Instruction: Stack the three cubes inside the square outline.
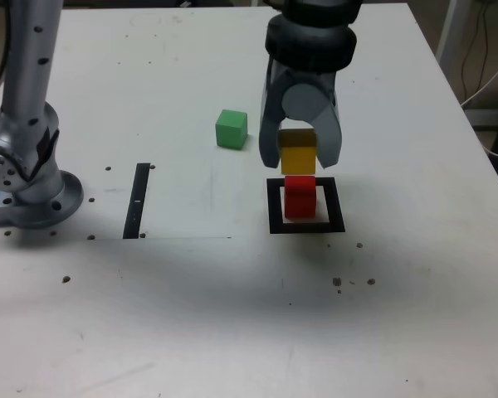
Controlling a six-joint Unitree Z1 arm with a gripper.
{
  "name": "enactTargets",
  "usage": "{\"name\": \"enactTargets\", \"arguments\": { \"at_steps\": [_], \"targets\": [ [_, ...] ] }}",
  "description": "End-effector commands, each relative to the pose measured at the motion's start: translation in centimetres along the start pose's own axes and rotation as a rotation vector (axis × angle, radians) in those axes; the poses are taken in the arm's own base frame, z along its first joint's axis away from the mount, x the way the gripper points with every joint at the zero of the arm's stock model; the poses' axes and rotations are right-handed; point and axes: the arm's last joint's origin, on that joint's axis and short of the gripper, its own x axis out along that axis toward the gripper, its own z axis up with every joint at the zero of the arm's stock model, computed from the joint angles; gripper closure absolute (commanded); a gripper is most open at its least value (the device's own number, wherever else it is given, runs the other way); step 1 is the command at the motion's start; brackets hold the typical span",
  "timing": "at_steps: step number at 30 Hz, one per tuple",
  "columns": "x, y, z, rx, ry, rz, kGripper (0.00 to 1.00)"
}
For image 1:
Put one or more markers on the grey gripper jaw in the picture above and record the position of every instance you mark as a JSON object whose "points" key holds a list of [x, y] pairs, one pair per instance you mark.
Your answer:
{"points": [[307, 101], [269, 132]]}

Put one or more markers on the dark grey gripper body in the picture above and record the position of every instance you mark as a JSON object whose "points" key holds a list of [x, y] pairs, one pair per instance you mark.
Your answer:
{"points": [[311, 76]]}

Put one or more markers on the green cube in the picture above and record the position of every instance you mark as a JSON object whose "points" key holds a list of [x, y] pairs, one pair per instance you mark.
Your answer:
{"points": [[230, 130]]}

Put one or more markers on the yellow cube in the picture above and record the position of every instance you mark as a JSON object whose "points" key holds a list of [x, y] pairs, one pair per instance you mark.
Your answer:
{"points": [[299, 159]]}

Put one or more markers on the red cube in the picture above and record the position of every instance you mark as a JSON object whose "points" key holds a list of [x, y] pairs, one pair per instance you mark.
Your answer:
{"points": [[299, 205]]}

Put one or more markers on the black tape square outline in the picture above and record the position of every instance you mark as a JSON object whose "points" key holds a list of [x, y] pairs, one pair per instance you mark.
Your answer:
{"points": [[334, 207]]}

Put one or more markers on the black tape strip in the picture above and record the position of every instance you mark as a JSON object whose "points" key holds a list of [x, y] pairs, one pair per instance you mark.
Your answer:
{"points": [[136, 199]]}

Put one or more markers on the white metal frame post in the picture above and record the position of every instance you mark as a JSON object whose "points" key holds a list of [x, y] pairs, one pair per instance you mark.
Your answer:
{"points": [[447, 29]]}

